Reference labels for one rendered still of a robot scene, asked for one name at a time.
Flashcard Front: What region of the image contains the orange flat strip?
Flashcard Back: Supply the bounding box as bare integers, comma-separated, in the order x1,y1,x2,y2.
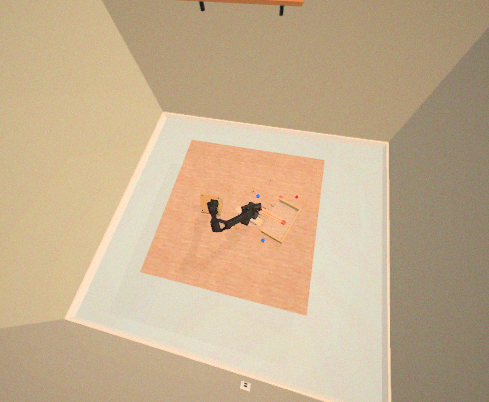
259,208,271,218

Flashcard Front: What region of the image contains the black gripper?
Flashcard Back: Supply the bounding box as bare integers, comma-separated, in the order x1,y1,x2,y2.
241,202,255,226

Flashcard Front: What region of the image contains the orange strip with blue dots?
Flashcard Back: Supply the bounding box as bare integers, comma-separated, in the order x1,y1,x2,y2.
235,206,263,226

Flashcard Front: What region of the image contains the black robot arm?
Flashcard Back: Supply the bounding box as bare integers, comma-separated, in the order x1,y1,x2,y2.
207,199,262,232

